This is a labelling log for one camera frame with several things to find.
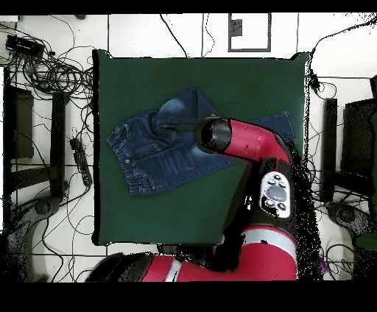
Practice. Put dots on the blue denim jeans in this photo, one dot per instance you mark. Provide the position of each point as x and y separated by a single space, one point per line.
147 156

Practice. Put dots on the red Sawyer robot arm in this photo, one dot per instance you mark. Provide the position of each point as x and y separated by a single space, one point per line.
250 141

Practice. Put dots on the dark green table cloth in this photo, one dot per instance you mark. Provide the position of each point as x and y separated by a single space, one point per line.
235 82

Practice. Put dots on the black power strip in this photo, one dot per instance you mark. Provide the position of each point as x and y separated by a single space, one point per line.
81 160

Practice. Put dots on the black power adapter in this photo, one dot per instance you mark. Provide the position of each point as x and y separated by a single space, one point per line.
314 82

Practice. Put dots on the purple object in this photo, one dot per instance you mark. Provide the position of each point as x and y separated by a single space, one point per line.
324 265

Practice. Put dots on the green object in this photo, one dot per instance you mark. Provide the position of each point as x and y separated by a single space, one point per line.
366 242

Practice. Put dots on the black box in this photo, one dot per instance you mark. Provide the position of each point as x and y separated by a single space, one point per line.
23 45

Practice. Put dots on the black table frame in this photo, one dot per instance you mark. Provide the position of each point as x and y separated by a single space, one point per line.
330 132
57 132

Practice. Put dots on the grey rectangular floor frame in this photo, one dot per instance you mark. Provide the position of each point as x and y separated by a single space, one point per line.
236 28

